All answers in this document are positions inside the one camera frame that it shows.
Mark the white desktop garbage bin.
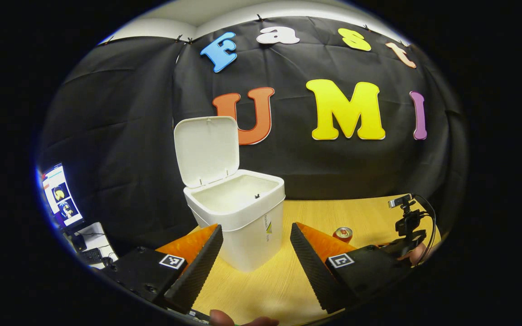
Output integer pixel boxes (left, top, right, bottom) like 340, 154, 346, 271
174, 116, 286, 273

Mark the computer monitor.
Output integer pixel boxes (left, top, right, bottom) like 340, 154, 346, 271
40, 163, 85, 229

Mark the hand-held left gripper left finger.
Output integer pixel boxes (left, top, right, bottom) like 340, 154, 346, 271
102, 223, 224, 314

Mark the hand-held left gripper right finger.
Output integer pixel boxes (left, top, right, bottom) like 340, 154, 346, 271
290, 222, 413, 314

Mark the black keyboard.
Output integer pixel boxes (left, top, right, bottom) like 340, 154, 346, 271
80, 248, 104, 264

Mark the black backdrop cloth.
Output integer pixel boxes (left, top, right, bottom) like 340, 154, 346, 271
39, 16, 468, 245

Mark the white side table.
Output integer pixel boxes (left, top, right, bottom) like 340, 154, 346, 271
68, 222, 119, 270

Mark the black cable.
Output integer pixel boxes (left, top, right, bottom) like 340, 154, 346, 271
413, 195, 437, 265

